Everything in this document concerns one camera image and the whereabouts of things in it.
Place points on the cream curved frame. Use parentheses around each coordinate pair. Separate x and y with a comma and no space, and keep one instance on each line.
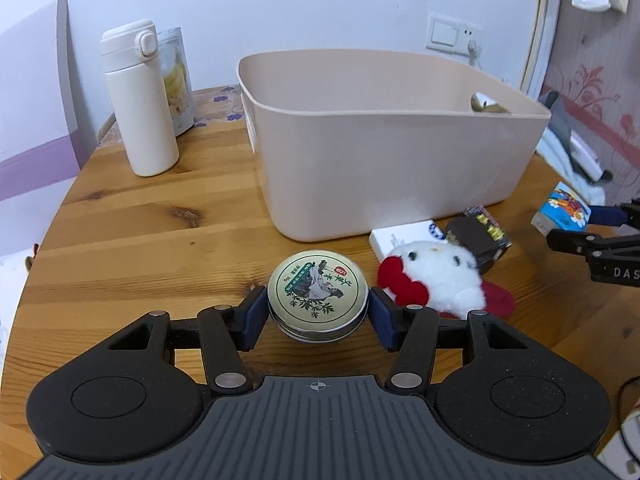
(542,25)

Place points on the white blood pressure monitor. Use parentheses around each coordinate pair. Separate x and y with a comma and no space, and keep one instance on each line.
(590,157)

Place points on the clear snack pouch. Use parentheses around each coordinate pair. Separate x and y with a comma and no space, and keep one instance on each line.
(179,85)

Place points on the small colourful box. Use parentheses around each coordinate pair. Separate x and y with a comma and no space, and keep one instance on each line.
(562,207)

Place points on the white wall socket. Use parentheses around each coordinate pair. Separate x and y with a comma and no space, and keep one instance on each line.
(470,37)

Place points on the white plug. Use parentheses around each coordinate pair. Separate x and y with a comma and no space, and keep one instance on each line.
(474,48)

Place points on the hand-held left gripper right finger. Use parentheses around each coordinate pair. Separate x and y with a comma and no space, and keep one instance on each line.
(382,320)

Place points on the purple and white board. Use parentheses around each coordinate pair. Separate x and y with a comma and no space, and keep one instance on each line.
(30,125)

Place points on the white printed bedsheet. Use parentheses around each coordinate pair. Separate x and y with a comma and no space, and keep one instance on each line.
(12,300)

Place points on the blue and white patterned box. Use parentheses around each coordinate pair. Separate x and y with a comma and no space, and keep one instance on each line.
(400,237)

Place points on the dark brown snack packet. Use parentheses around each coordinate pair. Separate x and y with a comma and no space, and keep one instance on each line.
(480,240)

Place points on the light blue bedding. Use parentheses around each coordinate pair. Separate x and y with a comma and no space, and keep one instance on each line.
(565,170)

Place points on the grey blood pressure cuff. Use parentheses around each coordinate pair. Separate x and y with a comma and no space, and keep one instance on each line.
(557,120)

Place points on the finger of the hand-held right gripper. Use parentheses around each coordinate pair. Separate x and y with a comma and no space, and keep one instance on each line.
(567,240)
(610,215)

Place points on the green packet with star ribbon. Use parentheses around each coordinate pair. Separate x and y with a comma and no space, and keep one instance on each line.
(487,103)

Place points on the beige plastic storage bin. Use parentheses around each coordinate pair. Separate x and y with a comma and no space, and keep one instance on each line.
(375,170)

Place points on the round metal tin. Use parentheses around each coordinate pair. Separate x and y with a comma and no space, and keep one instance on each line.
(317,285)

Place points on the white thermos bottle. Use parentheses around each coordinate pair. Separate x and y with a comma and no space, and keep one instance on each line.
(140,125)

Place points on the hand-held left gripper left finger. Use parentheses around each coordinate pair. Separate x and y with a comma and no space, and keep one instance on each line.
(255,317)

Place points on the white plush toy red bow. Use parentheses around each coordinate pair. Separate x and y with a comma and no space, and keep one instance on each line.
(445,275)

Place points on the white wall switch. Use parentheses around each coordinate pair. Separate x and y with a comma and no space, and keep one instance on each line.
(441,34)

